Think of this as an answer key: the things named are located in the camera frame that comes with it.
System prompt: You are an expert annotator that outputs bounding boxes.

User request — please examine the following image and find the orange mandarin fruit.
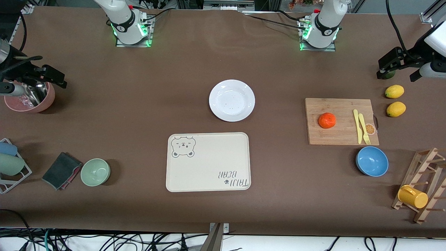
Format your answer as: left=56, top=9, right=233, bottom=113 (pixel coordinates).
left=318, top=112, right=337, bottom=129

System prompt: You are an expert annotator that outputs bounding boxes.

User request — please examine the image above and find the white round plate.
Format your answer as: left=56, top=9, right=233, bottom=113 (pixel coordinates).
left=209, top=79, right=255, bottom=122

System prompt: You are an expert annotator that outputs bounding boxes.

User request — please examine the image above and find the metal scoop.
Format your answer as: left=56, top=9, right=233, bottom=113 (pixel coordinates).
left=21, top=83, right=48, bottom=106

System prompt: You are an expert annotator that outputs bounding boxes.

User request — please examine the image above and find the yellow lemon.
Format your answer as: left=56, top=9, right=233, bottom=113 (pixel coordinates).
left=386, top=101, right=407, bottom=117
left=385, top=85, right=405, bottom=99

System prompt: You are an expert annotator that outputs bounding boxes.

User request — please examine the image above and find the pink bowl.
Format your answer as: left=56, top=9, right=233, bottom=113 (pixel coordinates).
left=4, top=81, right=56, bottom=113

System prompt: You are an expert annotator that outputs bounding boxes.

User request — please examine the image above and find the yellow plastic fork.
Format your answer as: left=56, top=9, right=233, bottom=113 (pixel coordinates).
left=359, top=113, right=371, bottom=145

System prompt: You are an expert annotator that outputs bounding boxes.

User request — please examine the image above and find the yellow plastic knife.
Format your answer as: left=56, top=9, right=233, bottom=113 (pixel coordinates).
left=353, top=109, right=363, bottom=144

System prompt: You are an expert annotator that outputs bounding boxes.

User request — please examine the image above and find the light blue cup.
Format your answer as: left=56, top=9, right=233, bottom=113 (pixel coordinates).
left=0, top=142, right=18, bottom=156

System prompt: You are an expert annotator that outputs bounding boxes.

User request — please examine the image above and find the wooden cutting board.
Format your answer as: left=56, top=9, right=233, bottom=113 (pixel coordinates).
left=305, top=98, right=380, bottom=146

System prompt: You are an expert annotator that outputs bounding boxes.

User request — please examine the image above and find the dark grey folded cloth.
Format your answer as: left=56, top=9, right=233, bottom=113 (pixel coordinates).
left=42, top=152, right=83, bottom=191

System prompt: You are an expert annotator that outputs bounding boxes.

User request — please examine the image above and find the blue bowl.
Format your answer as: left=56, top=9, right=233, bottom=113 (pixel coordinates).
left=356, top=146, right=389, bottom=177

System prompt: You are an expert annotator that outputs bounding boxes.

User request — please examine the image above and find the pale green cup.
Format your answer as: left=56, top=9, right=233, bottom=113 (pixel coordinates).
left=0, top=153, right=25, bottom=176

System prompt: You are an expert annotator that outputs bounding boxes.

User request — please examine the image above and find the pale green bowl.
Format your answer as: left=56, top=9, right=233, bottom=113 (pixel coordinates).
left=80, top=158, right=111, bottom=187

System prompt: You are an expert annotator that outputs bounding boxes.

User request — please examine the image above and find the wooden mug rack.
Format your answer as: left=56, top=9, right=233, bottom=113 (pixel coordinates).
left=391, top=147, right=446, bottom=224

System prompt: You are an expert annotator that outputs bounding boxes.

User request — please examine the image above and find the yellow mug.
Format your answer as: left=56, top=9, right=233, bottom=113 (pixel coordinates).
left=398, top=185, right=429, bottom=209

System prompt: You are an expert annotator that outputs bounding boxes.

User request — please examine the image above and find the grey power strip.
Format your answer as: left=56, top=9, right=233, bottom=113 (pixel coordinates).
left=204, top=0, right=255, bottom=11

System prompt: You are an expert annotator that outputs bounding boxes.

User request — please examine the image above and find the cream tray with bear print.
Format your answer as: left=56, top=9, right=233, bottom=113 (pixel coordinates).
left=166, top=132, right=251, bottom=192

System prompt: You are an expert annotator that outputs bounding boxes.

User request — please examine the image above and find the aluminium frame profile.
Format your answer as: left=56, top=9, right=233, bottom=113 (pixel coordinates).
left=420, top=0, right=446, bottom=24

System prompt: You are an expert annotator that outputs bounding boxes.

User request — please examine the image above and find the aluminium side rail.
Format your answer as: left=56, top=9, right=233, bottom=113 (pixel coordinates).
left=7, top=13, right=28, bottom=46

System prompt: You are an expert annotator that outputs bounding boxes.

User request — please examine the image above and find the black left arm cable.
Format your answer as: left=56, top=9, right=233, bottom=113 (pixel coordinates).
left=385, top=0, right=412, bottom=60

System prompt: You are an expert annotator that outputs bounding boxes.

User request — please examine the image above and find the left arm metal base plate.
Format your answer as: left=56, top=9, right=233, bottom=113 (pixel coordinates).
left=299, top=17, right=337, bottom=52

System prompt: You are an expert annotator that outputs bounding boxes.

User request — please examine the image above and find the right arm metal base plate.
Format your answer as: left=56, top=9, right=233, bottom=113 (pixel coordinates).
left=116, top=16, right=154, bottom=47

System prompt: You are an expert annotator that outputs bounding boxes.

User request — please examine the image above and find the white wire rack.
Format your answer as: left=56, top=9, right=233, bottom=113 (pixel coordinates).
left=0, top=138, right=33, bottom=194

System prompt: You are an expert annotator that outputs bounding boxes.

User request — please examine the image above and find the black left base cable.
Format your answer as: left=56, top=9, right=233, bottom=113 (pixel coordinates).
left=242, top=10, right=308, bottom=30

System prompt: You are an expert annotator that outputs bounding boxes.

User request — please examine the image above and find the black base cable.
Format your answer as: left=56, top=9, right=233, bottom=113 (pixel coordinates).
left=138, top=8, right=173, bottom=26
left=242, top=10, right=308, bottom=30

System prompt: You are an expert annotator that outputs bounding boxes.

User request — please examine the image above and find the black right base cable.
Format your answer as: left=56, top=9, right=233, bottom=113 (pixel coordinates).
left=138, top=8, right=173, bottom=26

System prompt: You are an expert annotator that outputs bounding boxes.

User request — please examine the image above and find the dark support post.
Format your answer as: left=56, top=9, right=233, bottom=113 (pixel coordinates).
left=200, top=223, right=223, bottom=251

